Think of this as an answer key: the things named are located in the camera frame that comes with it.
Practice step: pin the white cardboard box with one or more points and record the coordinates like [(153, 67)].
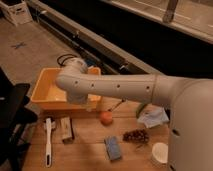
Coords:
[(17, 14)]

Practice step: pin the bunch of dark grapes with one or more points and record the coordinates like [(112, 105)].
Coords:
[(138, 136)]

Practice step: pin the white dish brush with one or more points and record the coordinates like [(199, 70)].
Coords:
[(48, 126)]

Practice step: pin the orange fruit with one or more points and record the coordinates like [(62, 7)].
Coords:
[(106, 118)]

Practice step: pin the small cardboard box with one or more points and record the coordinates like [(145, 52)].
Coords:
[(66, 130)]

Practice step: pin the blue sponge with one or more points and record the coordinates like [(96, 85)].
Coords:
[(112, 148)]

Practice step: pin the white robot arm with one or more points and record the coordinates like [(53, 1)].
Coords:
[(190, 101)]

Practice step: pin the blue object on floor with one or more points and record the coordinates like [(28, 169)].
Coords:
[(89, 63)]

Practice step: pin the light blue cloth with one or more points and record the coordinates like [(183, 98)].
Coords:
[(153, 118)]

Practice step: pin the yellow plastic bin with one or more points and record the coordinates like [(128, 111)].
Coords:
[(49, 97)]

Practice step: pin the green cucumber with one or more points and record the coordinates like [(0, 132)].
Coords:
[(140, 109)]

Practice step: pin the black chair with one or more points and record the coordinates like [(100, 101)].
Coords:
[(14, 116)]

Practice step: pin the white bowl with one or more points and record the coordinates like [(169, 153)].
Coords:
[(159, 154)]

